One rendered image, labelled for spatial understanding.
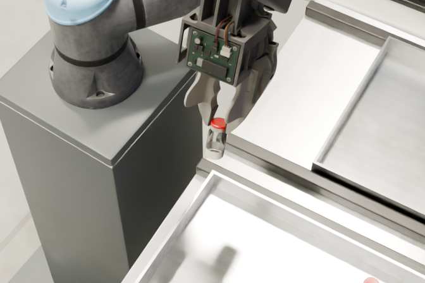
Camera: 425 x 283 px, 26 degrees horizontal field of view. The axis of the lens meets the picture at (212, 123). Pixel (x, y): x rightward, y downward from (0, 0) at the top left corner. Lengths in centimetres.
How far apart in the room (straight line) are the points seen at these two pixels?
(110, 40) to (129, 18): 5
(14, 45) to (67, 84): 118
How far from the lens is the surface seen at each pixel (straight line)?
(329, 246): 124
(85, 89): 145
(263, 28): 93
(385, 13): 160
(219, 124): 103
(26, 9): 271
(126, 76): 145
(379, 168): 131
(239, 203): 126
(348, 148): 132
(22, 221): 230
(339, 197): 126
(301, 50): 143
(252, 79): 98
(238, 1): 91
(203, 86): 100
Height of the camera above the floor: 198
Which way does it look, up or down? 55 degrees down
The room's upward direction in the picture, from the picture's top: straight up
